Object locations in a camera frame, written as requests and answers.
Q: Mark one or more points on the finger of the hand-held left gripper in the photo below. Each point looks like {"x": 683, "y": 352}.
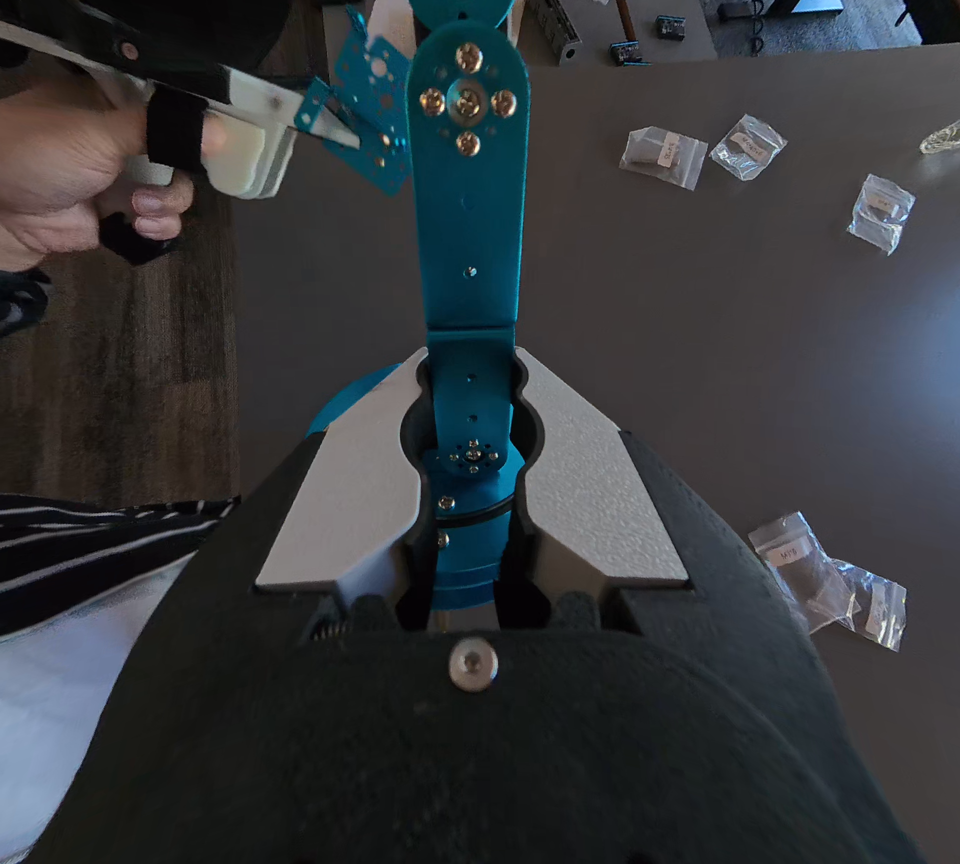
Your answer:
{"x": 262, "y": 103}

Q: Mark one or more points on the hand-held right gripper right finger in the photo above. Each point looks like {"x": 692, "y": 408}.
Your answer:
{"x": 607, "y": 504}

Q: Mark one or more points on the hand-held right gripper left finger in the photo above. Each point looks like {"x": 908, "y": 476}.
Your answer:
{"x": 337, "y": 504}

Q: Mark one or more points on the blue perforated metal bracket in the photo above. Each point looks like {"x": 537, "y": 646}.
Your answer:
{"x": 373, "y": 163}

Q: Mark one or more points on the blue toy robot arm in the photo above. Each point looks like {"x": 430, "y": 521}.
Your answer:
{"x": 465, "y": 242}

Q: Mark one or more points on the dark desk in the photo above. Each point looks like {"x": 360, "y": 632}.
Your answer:
{"x": 675, "y": 354}

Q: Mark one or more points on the person's left hand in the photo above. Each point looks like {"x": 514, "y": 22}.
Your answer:
{"x": 60, "y": 167}

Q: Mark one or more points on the person's dark shoe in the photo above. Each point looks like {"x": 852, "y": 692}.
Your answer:
{"x": 22, "y": 302}

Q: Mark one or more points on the small circuit board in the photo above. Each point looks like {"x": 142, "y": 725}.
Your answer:
{"x": 671, "y": 27}
{"x": 625, "y": 52}

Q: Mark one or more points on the crumpled clear plastic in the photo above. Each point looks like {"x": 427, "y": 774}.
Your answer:
{"x": 943, "y": 138}

